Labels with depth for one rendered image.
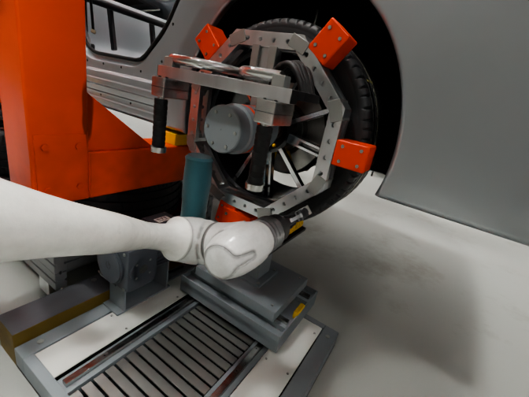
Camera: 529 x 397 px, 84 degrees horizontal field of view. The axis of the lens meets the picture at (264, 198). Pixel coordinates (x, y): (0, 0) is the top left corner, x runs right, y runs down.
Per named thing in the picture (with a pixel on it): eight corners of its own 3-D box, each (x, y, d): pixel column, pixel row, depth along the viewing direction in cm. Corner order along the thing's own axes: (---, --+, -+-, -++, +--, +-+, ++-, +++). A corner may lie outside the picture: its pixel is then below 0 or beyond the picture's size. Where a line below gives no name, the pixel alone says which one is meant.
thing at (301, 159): (322, 177, 106) (333, 83, 97) (314, 180, 99) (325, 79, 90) (249, 165, 121) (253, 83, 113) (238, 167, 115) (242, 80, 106)
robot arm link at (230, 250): (275, 217, 66) (230, 215, 73) (233, 239, 53) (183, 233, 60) (279, 262, 68) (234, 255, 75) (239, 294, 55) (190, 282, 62)
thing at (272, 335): (313, 306, 136) (318, 288, 133) (275, 355, 106) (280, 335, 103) (230, 260, 159) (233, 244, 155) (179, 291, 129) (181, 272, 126)
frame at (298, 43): (318, 234, 92) (371, 45, 74) (309, 241, 87) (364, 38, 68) (194, 182, 117) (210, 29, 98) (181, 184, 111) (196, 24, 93)
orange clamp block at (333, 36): (332, 71, 81) (358, 43, 76) (322, 66, 75) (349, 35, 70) (317, 53, 82) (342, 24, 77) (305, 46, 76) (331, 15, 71)
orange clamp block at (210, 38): (234, 52, 96) (222, 29, 97) (219, 46, 90) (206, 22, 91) (221, 66, 100) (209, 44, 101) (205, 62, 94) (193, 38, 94)
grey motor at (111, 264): (205, 281, 138) (214, 214, 126) (123, 332, 104) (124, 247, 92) (178, 265, 147) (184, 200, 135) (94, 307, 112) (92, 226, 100)
